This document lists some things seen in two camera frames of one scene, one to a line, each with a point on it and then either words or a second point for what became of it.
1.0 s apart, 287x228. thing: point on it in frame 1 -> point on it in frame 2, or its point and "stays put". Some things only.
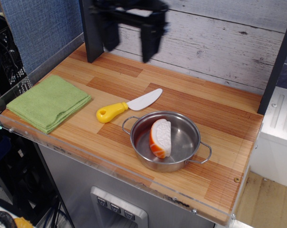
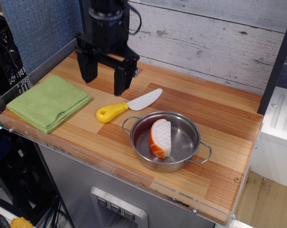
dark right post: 279,61 stays put
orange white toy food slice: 160,139 stays put
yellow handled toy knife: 108,113 stays put
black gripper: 151,26 -> 106,39
